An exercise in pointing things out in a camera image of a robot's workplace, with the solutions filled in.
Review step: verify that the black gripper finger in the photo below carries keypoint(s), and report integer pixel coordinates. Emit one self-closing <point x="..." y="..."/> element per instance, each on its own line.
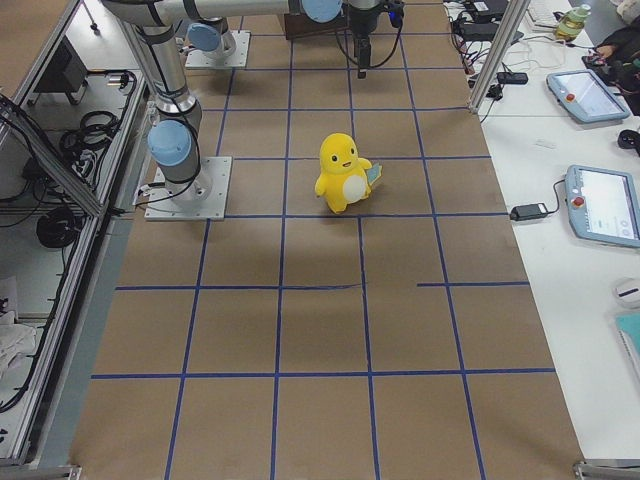
<point x="362" y="51"/>

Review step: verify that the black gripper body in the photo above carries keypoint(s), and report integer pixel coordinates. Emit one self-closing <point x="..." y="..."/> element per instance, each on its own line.
<point x="361" y="21"/>

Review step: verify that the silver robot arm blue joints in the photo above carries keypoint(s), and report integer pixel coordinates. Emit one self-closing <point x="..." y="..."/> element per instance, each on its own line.
<point x="150" y="29"/>

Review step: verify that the yellow plush penguin toy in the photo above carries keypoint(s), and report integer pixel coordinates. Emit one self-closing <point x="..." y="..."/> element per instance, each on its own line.
<point x="345" y="177"/>

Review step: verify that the green drink bottle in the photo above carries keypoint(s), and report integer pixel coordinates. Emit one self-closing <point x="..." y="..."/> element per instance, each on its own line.
<point x="572" y="23"/>

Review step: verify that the far blue teach pendant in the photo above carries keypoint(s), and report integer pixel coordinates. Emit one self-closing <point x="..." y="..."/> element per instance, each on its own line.
<point x="586" y="97"/>

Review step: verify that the blue teach pendant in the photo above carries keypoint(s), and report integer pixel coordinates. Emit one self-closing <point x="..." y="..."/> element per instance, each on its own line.
<point x="586" y="97"/>
<point x="602" y="205"/>

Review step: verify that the black power adapter brick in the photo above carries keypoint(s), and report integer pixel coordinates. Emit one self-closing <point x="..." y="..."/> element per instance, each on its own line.
<point x="526" y="212"/>

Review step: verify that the near blue teach pendant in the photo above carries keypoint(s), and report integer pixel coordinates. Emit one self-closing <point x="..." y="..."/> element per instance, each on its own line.
<point x="602" y="205"/>

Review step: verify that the white crumpled cloth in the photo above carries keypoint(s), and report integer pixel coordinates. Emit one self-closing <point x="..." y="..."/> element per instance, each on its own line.
<point x="17" y="339"/>

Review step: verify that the aluminium frame post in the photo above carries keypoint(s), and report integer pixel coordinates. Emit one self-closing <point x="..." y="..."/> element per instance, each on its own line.
<point x="502" y="41"/>

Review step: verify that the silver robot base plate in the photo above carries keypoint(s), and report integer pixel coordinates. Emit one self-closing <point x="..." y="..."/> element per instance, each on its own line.
<point x="206" y="197"/>

